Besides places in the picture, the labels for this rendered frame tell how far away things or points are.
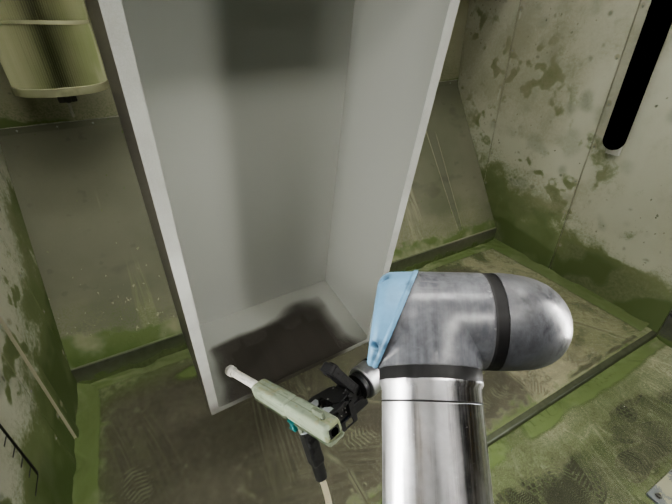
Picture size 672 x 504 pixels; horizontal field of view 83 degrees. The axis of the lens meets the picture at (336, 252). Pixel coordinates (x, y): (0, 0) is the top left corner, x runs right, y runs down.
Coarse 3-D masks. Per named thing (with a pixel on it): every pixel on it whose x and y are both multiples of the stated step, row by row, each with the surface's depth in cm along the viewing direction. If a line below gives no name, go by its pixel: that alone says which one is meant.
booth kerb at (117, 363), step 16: (464, 240) 265; (480, 240) 275; (416, 256) 248; (432, 256) 256; (176, 336) 187; (128, 352) 179; (144, 352) 183; (160, 352) 187; (80, 368) 171; (96, 368) 174; (112, 368) 178; (128, 368) 182
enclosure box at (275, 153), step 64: (128, 0) 73; (192, 0) 78; (256, 0) 84; (320, 0) 91; (384, 0) 87; (448, 0) 72; (128, 64) 50; (192, 64) 86; (256, 64) 93; (320, 64) 101; (384, 64) 93; (128, 128) 65; (192, 128) 94; (256, 128) 103; (320, 128) 114; (384, 128) 100; (192, 192) 105; (256, 192) 116; (320, 192) 130; (384, 192) 108; (192, 256) 119; (256, 256) 133; (320, 256) 152; (384, 256) 117; (192, 320) 86; (256, 320) 144; (320, 320) 147
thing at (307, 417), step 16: (256, 384) 99; (272, 384) 97; (256, 400) 99; (272, 400) 91; (288, 400) 90; (304, 400) 88; (288, 416) 87; (304, 416) 82; (320, 416) 79; (320, 432) 78; (304, 448) 89; (320, 448) 89; (320, 464) 89; (320, 480) 90
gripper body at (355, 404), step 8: (352, 376) 99; (360, 376) 98; (360, 384) 98; (328, 392) 95; (336, 392) 94; (344, 392) 94; (360, 392) 99; (368, 392) 98; (320, 400) 94; (328, 400) 92; (336, 400) 91; (344, 400) 93; (352, 400) 94; (360, 400) 98; (344, 408) 93; (352, 408) 94; (360, 408) 98; (336, 416) 92; (344, 416) 94; (352, 416) 94; (344, 424) 92
